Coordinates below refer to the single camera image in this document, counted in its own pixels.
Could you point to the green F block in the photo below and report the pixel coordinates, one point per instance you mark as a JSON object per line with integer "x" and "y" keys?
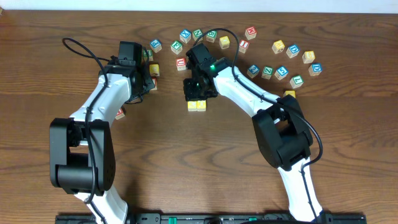
{"x": 176, "y": 47}

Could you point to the green R block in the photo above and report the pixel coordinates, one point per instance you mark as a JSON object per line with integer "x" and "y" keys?
{"x": 150, "y": 54}

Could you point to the yellow block lower right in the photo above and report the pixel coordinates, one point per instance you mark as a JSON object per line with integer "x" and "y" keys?
{"x": 289, "y": 92}

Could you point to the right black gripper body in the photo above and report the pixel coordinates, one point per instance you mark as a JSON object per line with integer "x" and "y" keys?
{"x": 197, "y": 88}

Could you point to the blue 5 block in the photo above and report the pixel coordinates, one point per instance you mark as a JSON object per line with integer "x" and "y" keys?
{"x": 281, "y": 73}

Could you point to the yellow block upper right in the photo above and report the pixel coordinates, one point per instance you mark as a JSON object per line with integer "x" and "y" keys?
{"x": 278, "y": 47}

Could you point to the red I block right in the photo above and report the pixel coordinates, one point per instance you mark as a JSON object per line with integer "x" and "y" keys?
{"x": 243, "y": 46}

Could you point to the red A block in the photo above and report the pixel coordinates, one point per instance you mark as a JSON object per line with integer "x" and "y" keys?
{"x": 154, "y": 80}

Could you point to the blue P block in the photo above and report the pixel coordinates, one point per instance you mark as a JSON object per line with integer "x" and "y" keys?
{"x": 156, "y": 45}

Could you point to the blue X block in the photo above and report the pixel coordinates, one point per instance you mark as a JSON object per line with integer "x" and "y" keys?
{"x": 185, "y": 36}

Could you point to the red U block centre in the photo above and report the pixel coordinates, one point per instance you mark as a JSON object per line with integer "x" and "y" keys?
{"x": 181, "y": 64}

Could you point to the green B block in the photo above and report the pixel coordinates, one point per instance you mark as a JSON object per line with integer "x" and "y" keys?
{"x": 211, "y": 36}

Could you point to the yellow 8 block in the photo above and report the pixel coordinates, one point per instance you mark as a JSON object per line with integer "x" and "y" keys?
{"x": 308, "y": 57}

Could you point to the yellow O block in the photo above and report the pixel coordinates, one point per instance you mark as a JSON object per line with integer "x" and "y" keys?
{"x": 201, "y": 105}

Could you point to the red u block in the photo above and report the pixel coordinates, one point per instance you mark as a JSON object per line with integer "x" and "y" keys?
{"x": 181, "y": 64}
{"x": 120, "y": 114}

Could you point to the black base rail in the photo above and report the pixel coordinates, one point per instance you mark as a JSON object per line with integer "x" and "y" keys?
{"x": 155, "y": 218}

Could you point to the green N block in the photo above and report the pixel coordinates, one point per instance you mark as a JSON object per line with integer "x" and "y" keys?
{"x": 196, "y": 35}

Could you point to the blue D block right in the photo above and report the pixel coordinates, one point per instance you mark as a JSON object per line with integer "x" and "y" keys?
{"x": 315, "y": 69}

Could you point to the blue 2 block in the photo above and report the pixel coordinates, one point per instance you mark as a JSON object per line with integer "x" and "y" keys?
{"x": 253, "y": 71}

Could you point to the yellow C block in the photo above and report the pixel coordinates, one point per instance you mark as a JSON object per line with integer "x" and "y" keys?
{"x": 192, "y": 106}

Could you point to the blue d block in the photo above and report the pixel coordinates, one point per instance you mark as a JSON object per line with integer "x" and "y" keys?
{"x": 315, "y": 69}
{"x": 292, "y": 51}

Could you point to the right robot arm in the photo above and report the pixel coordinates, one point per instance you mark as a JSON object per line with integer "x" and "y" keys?
{"x": 284, "y": 136}

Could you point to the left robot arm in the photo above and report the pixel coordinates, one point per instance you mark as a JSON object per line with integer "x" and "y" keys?
{"x": 82, "y": 160}

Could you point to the red H block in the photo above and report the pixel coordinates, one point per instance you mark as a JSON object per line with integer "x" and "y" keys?
{"x": 250, "y": 33}

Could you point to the red U block lower left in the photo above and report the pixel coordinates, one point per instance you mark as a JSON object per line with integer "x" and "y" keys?
{"x": 120, "y": 114}

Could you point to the blue D block upper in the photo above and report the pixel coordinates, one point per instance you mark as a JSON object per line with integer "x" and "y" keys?
{"x": 292, "y": 51}

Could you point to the yellow block left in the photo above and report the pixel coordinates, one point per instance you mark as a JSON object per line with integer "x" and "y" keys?
{"x": 154, "y": 70}

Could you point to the yellow block top centre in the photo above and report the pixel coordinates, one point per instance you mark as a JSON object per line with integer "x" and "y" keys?
{"x": 224, "y": 42}

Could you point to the green Z block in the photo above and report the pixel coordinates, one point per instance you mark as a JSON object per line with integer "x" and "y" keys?
{"x": 267, "y": 72}

